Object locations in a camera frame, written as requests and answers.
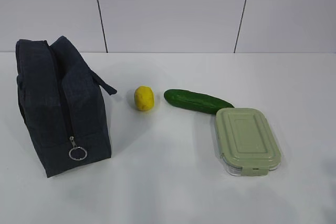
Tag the green lidded glass container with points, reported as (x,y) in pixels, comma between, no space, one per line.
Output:
(246,143)

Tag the yellow lemon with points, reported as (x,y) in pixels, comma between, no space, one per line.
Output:
(144,98)

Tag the dark navy fabric bag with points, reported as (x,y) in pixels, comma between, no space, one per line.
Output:
(61,102)

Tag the green cucumber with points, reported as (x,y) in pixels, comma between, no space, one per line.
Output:
(193,101)

